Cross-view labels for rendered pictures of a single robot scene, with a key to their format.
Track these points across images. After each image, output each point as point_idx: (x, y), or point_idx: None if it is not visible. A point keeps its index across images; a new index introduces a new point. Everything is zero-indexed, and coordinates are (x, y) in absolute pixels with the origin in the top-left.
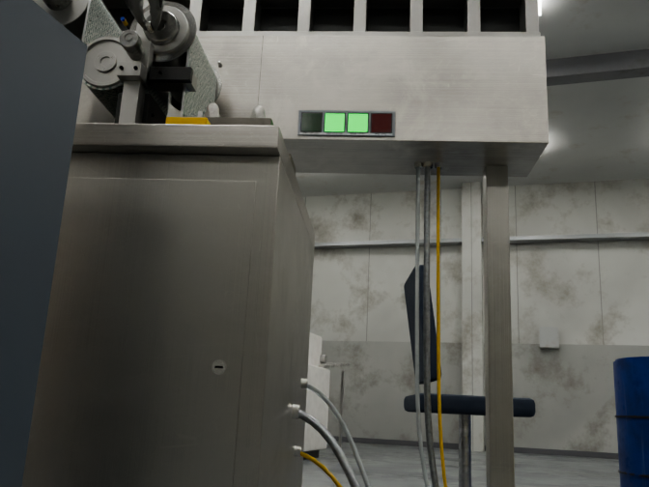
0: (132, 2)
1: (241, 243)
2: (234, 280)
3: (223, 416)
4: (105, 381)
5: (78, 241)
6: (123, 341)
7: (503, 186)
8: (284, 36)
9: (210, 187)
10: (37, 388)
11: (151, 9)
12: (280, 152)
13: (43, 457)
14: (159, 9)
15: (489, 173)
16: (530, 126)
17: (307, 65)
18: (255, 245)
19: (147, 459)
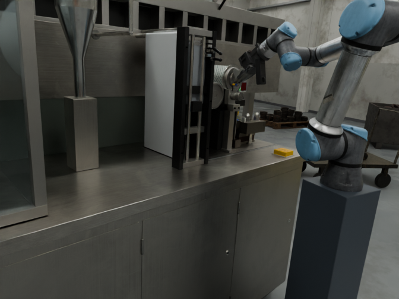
0: (241, 78)
1: (295, 187)
2: (293, 197)
3: (288, 231)
4: (269, 235)
5: (266, 199)
6: (273, 223)
7: (253, 98)
8: (218, 43)
9: (291, 172)
10: (256, 244)
11: (244, 79)
12: None
13: (257, 260)
14: (246, 79)
15: (250, 93)
16: (275, 86)
17: (224, 59)
18: (297, 186)
19: (275, 248)
